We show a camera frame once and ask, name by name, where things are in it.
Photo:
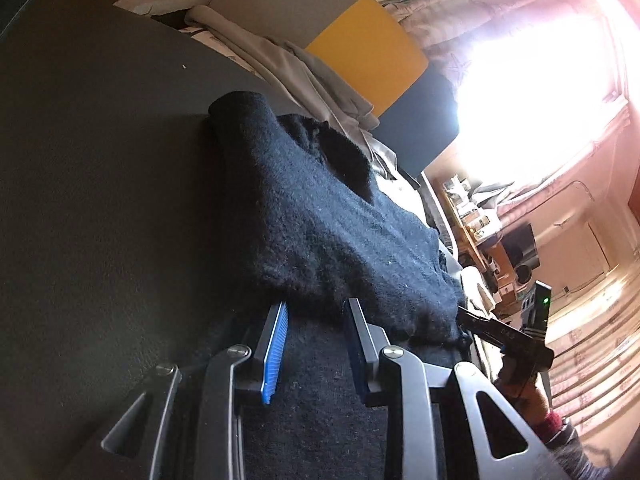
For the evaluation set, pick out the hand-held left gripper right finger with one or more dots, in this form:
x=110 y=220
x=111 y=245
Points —
x=356 y=355

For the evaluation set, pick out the black speaker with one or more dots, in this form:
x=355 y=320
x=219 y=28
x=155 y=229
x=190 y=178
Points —
x=522 y=252

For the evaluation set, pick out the patterned curtain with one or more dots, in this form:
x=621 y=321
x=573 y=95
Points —
x=450 y=15

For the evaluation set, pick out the grey yellow blue headboard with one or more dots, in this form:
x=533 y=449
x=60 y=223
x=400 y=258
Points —
x=370 y=35

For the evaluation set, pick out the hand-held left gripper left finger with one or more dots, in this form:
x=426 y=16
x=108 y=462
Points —
x=274 y=355

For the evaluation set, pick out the pile of grey clothes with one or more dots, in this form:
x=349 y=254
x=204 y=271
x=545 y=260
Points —
x=280 y=65

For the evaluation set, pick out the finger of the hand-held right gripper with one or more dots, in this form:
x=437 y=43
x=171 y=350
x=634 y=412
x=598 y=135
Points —
x=477 y=324

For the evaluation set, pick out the black knit sweater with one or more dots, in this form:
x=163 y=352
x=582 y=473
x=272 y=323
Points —
x=310 y=220

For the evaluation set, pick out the person's right hand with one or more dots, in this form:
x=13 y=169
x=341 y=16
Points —
x=520 y=385

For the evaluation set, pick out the wooden shelf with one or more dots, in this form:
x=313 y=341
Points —
x=475 y=252

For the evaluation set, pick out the person's right forearm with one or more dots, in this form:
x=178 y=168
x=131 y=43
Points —
x=570 y=445

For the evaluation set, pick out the beige cloth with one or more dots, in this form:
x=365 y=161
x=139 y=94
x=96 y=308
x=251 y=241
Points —
x=475 y=285

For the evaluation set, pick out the clutter of small shelf things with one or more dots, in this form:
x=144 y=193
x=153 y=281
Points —
x=467 y=210

